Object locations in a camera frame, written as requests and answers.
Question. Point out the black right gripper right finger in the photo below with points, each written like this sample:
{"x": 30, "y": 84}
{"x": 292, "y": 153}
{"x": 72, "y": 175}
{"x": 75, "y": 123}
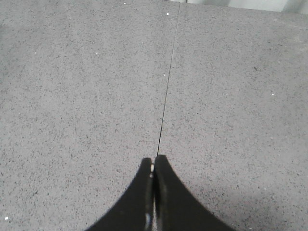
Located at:
{"x": 176, "y": 208}

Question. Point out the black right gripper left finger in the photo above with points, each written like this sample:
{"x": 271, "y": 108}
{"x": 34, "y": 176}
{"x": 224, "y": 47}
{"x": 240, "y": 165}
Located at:
{"x": 134, "y": 209}

